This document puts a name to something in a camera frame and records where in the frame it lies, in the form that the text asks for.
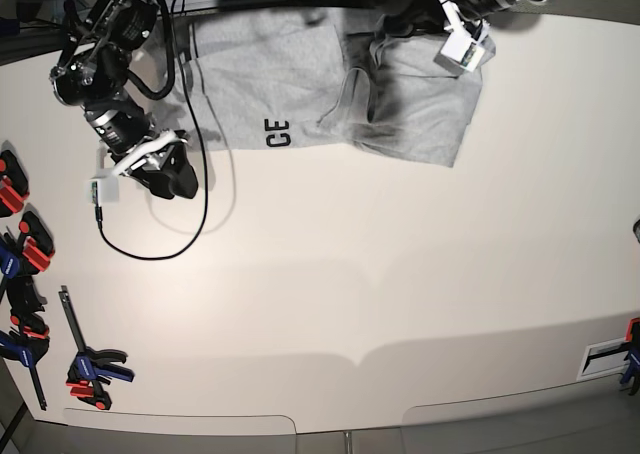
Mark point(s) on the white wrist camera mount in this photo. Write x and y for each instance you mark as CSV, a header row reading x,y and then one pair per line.
x,y
104,186

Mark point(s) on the white label sticker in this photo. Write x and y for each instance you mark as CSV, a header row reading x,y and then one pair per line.
x,y
603,359

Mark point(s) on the blue black clamp left edge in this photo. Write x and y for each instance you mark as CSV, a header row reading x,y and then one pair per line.
x,y
10,260

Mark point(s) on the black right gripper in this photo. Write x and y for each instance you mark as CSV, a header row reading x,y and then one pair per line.
x,y
175,177

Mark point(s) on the red black clamp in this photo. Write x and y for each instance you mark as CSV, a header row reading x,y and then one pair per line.
x,y
14,185
36,244

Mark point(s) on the black clamp lower left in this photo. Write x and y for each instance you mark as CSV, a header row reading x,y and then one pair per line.
x,y
27,342

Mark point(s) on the blue clamp right edge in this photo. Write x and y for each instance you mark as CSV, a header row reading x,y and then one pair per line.
x,y
631,374

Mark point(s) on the red black clamp upper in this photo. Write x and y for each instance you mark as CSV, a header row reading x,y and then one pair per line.
x,y
14,185

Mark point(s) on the grey T-shirt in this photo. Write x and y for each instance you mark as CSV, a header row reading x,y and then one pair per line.
x,y
297,78

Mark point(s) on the blue bar clamp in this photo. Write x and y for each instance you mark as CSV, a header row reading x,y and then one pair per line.
x,y
92,370

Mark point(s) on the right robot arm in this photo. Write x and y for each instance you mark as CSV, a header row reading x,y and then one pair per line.
x,y
92,72

